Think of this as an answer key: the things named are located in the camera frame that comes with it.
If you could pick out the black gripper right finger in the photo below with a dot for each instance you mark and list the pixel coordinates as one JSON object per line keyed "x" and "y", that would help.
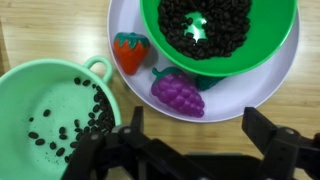
{"x": 258, "y": 128}

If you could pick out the white round plate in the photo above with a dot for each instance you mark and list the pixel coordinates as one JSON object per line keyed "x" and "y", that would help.
{"x": 229, "y": 97}

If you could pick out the coffee beans in green bowl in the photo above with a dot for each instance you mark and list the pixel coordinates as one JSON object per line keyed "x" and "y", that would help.
{"x": 225, "y": 28}

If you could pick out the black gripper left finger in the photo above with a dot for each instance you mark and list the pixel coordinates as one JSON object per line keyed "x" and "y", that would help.
{"x": 137, "y": 120}

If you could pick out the coffee beans in light bowl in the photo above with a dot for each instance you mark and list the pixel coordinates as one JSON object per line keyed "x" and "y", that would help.
{"x": 67, "y": 112}

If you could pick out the bright green bowl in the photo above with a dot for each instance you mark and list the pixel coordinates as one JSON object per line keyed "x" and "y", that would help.
{"x": 271, "y": 23}

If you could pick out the purple toy grape bunch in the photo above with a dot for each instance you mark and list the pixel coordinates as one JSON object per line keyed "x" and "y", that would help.
{"x": 173, "y": 88}

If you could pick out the light green bowl with handles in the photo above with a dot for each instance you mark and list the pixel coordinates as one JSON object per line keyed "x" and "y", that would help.
{"x": 21, "y": 89}

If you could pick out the red toy strawberry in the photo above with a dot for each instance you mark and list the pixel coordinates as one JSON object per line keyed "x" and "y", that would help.
{"x": 130, "y": 49}

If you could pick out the dark green toy vegetable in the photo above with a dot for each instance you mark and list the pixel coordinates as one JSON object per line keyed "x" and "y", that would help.
{"x": 204, "y": 83}

